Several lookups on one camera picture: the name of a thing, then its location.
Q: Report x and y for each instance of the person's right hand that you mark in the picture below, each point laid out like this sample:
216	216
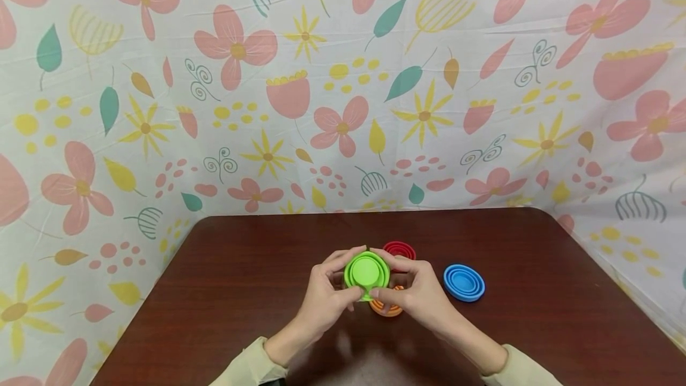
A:
423	299

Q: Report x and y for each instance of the person's left hand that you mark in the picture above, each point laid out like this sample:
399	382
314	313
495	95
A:
321	302

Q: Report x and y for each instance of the person's right index finger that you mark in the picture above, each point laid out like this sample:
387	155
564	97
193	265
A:
394	258

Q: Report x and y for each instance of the person's left thumb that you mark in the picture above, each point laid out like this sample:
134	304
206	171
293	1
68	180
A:
349	292

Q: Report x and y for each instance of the person's right thumb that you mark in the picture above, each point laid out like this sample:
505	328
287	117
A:
387	292

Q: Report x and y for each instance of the person's left index finger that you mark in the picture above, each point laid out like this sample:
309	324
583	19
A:
343	256

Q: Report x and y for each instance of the person's right fingers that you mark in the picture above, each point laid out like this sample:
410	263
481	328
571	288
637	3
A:
381	306

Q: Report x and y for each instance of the green collapsible silicone cup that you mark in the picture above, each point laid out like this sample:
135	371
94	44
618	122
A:
366	273

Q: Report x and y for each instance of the person's left forearm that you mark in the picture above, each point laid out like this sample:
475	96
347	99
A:
268	356

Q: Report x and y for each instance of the person's right forearm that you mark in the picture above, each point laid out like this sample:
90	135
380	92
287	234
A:
493	353

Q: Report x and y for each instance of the orange collapsible silicone cup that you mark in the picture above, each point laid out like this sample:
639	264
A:
387	307

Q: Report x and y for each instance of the red collapsible silicone cup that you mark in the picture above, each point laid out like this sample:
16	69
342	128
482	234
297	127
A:
401	250

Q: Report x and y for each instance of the blue collapsible silicone cup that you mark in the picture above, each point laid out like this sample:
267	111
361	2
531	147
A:
464	282

